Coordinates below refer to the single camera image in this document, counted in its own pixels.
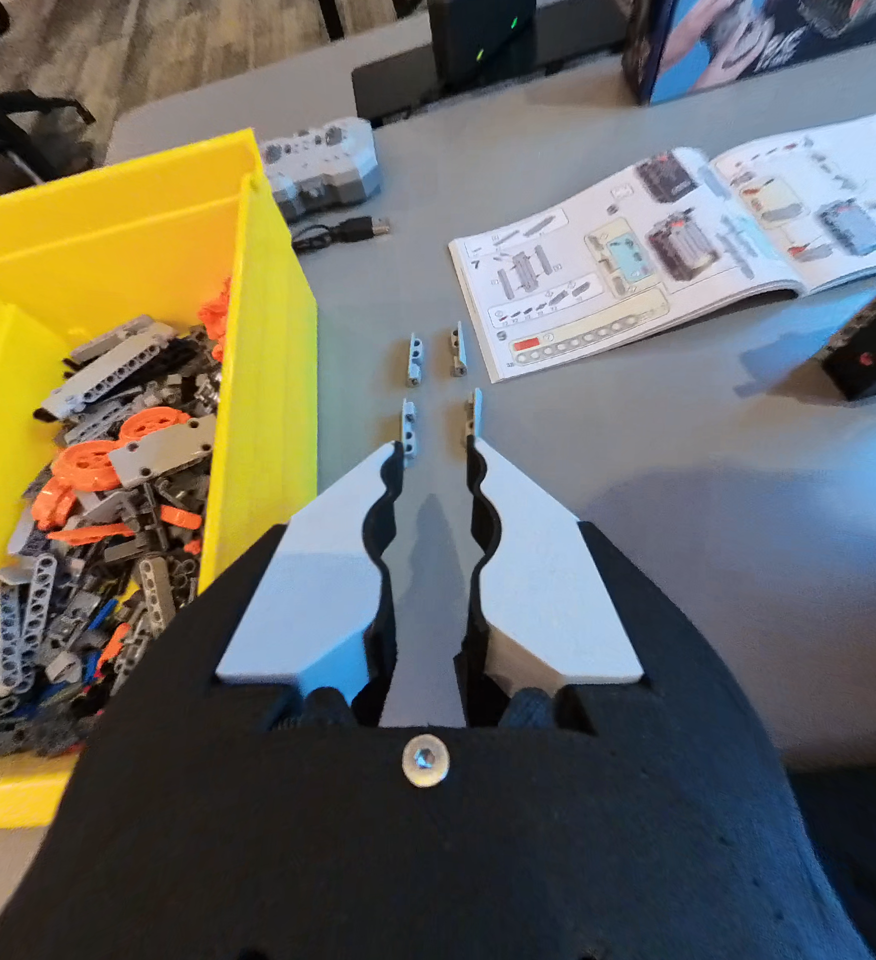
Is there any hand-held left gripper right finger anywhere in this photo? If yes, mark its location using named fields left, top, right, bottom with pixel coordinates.
left=455, top=435, right=646, bottom=691

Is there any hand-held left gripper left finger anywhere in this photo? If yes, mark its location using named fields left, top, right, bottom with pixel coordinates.
left=216, top=441, right=408, bottom=708

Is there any grey desk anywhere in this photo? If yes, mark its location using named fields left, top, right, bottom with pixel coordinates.
left=0, top=15, right=876, bottom=924

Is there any pile of building pieces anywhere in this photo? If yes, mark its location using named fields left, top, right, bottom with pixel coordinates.
left=0, top=277, right=233, bottom=762

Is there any yellow plastic bin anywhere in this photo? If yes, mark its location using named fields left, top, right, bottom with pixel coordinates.
left=0, top=129, right=319, bottom=837

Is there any open instruction booklet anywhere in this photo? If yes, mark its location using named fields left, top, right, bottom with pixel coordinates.
left=448, top=101, right=876, bottom=384

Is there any grey remote control box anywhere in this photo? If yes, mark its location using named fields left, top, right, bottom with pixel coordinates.
left=260, top=117, right=381, bottom=223

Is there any black flat base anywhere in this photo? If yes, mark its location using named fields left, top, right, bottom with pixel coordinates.
left=351, top=6, right=631, bottom=126

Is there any black device with green lights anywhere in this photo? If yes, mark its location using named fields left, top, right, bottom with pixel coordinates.
left=428, top=0, right=539, bottom=96

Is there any black chair base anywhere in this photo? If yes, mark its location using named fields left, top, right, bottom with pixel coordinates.
left=0, top=0, right=99, bottom=186

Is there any blue printed toy box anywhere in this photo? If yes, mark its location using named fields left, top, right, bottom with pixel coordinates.
left=621, top=0, right=876, bottom=107

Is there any black usb cable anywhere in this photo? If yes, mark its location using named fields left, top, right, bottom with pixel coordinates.
left=289, top=216, right=393, bottom=255

